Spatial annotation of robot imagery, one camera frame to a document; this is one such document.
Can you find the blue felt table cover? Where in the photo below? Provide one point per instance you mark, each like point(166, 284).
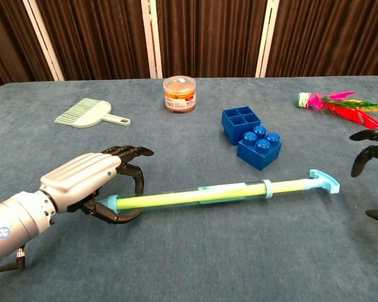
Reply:
point(188, 251)

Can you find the hollow blue building block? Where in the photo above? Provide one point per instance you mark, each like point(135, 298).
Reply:
point(236, 122)

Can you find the studded blue building block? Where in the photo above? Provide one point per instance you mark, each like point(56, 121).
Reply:
point(258, 157)

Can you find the brown curtain partition panel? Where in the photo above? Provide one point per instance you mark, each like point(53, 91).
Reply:
point(207, 37)
point(9, 37)
point(97, 37)
point(333, 37)

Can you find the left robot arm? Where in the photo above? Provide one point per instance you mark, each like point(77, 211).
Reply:
point(12, 220)

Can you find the pink feather shuttlecock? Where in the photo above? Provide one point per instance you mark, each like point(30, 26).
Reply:
point(349, 114)

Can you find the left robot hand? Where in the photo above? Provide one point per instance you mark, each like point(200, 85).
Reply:
point(81, 176)

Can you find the pale green mini dustpan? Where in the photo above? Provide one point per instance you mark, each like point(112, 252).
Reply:
point(88, 116)

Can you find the clear jar with orange contents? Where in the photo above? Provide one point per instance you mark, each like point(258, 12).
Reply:
point(180, 97)

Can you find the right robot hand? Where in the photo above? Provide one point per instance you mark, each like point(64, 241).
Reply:
point(374, 135)

